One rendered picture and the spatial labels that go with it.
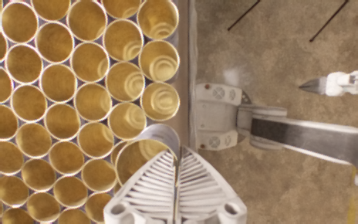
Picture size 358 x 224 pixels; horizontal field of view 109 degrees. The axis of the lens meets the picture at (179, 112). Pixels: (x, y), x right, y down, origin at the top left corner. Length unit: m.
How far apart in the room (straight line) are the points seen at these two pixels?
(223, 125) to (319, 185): 1.44
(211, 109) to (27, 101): 1.02
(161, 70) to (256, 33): 1.51
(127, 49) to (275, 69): 1.58
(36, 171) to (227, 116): 1.11
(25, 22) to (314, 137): 0.87
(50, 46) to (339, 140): 0.81
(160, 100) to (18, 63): 0.28
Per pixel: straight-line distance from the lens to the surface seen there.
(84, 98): 0.32
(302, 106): 1.91
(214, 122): 1.16
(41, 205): 0.46
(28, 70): 0.41
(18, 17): 0.42
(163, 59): 0.32
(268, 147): 0.81
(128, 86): 0.33
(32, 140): 0.41
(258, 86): 1.64
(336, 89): 0.87
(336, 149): 0.68
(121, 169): 0.18
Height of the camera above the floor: 1.41
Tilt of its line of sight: 86 degrees down
